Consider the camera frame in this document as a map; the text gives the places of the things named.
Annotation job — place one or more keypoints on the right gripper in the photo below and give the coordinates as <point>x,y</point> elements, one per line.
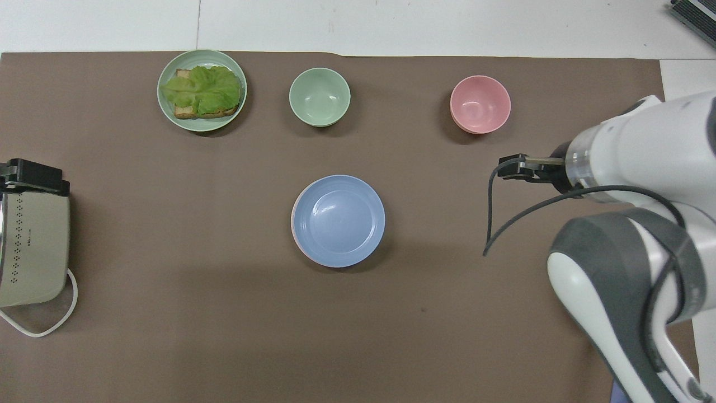
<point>555,173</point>

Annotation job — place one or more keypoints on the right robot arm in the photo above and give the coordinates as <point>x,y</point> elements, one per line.
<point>660,140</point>

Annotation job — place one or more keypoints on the pink bowl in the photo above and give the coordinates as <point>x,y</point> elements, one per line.
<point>480,104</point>

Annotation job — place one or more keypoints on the dark grey device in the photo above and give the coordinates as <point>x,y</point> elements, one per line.
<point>698,14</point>

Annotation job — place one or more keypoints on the blue plate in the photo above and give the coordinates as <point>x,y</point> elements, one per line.
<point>340,221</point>

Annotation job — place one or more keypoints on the green bowl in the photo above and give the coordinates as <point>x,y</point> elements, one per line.
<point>319,96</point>

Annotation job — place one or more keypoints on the green plate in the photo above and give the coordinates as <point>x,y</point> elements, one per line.
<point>202,124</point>

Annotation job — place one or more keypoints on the green lettuce leaf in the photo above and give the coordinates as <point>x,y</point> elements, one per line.
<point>204,88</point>

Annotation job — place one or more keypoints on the toast slice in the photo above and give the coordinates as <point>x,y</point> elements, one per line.
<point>187,112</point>

